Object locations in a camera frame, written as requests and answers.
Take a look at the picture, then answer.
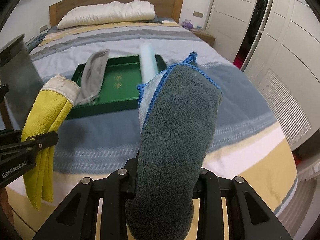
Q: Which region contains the green tray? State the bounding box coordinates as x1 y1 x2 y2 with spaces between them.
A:
63 53 168 120

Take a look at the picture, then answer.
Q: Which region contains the grey fleece cloth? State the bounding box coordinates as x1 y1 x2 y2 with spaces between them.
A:
75 49 110 106

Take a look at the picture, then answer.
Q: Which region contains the dark teal towel blue trim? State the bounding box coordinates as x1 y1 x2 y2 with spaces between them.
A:
126 52 222 239

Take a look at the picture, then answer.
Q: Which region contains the clear plastic roll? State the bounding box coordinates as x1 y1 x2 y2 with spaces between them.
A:
139 42 158 83

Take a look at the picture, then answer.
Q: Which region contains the white wardrobe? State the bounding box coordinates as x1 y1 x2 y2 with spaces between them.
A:
207 0 319 149

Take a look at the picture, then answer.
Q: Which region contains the yellow cloth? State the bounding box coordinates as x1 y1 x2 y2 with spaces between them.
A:
21 74 80 210

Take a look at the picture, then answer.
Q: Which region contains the right wooden nightstand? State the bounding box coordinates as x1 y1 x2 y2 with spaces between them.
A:
191 29 215 47

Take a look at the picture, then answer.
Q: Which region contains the striped bed cover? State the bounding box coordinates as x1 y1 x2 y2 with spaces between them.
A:
0 17 298 240

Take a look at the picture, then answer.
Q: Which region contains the purple item on nightstand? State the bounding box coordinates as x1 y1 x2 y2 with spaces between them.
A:
181 19 193 30

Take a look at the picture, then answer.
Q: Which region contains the white pillow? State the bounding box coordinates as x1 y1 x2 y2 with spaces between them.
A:
57 0 156 29

